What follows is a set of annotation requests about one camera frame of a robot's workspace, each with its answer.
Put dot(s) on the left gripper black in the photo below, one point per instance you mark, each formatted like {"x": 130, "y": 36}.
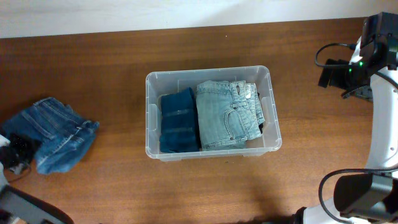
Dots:
{"x": 14, "y": 152}

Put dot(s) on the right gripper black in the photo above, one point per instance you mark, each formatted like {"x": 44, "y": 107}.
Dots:
{"x": 337, "y": 80}

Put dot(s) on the dark blue jeans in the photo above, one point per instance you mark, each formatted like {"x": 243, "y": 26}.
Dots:
{"x": 65, "y": 137}

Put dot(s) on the black garment taped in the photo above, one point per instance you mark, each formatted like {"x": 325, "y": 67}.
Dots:
{"x": 262, "y": 124}

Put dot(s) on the light blue jeans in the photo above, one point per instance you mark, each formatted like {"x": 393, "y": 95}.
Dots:
{"x": 229, "y": 114}

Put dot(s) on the teal blue garment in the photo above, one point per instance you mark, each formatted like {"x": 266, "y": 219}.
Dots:
{"x": 179, "y": 125}

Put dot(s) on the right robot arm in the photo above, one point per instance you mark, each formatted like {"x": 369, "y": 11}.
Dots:
{"x": 367, "y": 195}

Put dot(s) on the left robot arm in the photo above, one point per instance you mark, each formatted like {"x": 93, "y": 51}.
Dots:
{"x": 17, "y": 205}

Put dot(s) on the clear plastic storage container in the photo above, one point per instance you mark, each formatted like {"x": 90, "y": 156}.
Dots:
{"x": 159, "y": 84}

